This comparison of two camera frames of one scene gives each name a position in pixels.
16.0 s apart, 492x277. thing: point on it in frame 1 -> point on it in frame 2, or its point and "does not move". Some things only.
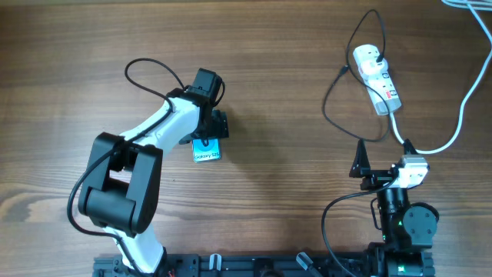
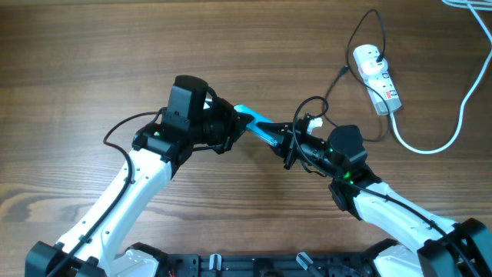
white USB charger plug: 371,68 does not move
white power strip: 374,71 does not move
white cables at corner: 480,5 does not move
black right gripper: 361,168 -> 297,135
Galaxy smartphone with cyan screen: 205,153 -> 274,137
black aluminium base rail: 211,265 does not move
